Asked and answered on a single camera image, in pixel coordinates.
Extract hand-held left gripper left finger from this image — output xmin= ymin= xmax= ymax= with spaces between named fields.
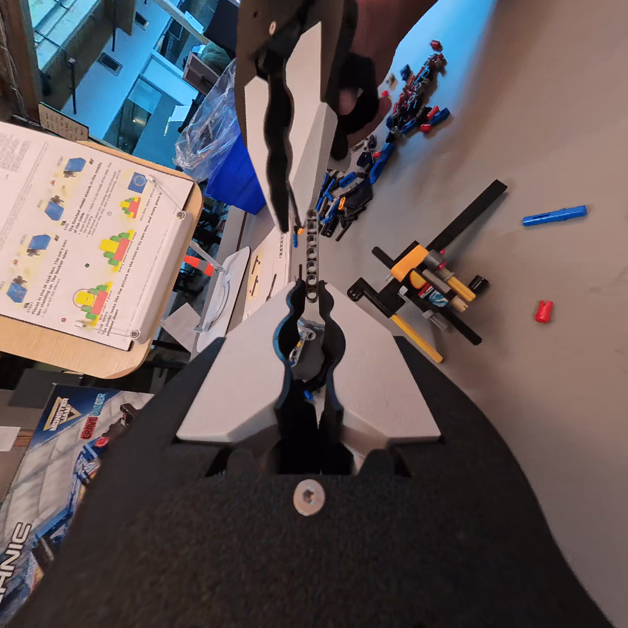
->
xmin=176 ymin=280 xmax=320 ymax=447

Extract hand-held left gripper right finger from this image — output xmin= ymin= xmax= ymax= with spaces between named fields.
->
xmin=318 ymin=281 xmax=441 ymax=445

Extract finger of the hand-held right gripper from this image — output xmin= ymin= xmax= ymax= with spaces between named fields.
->
xmin=243 ymin=49 xmax=300 ymax=234
xmin=284 ymin=22 xmax=340 ymax=217

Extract dark grey holed lego beam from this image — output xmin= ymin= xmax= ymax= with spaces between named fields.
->
xmin=304 ymin=208 xmax=323 ymax=301

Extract black lego assembly orange part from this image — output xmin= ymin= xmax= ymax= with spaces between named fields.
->
xmin=347 ymin=179 xmax=508 ymax=365

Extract light grey small lego piece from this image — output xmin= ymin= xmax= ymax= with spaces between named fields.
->
xmin=288 ymin=329 xmax=318 ymax=368

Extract pile of black blue lego pieces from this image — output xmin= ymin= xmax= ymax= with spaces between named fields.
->
xmin=314 ymin=135 xmax=399 ymax=242

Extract blue lego axle connector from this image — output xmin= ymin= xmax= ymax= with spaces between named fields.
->
xmin=521 ymin=205 xmax=588 ymax=228

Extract person's right hand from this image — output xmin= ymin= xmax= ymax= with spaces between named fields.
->
xmin=341 ymin=0 xmax=440 ymax=123

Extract blue plastic bin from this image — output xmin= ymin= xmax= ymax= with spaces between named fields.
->
xmin=203 ymin=131 xmax=269 ymax=217

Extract clear plastic bag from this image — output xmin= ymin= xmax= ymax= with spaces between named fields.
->
xmin=173 ymin=58 xmax=247 ymax=183

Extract white plastic stand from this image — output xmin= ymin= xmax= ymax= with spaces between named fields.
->
xmin=195 ymin=245 xmax=252 ymax=354

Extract small black and blue pins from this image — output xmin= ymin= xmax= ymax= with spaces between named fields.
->
xmin=380 ymin=39 xmax=452 ymax=136

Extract white printed paper sheet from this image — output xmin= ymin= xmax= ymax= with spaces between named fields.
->
xmin=244 ymin=230 xmax=296 ymax=317

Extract orange striped object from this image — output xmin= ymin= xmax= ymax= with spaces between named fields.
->
xmin=183 ymin=252 xmax=217 ymax=278

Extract instruction sheet on clipboard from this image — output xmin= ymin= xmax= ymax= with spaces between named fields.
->
xmin=0 ymin=120 xmax=203 ymax=380

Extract blue toy truck box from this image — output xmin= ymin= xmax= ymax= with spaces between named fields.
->
xmin=0 ymin=384 xmax=159 ymax=625

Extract printed instruction sheet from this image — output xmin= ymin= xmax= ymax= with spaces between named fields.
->
xmin=0 ymin=120 xmax=196 ymax=352

